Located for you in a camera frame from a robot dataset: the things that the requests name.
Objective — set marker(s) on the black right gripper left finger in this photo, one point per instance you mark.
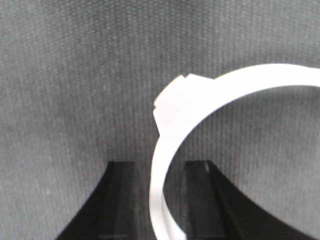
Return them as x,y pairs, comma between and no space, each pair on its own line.
108,213

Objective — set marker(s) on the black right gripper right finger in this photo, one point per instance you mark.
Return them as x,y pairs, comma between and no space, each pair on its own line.
218,210

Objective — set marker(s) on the white curved PVC pipe clamp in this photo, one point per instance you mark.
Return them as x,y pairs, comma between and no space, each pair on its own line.
186,101

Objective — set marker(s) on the dark grey fabric mat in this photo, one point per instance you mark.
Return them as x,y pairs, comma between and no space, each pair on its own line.
78,79

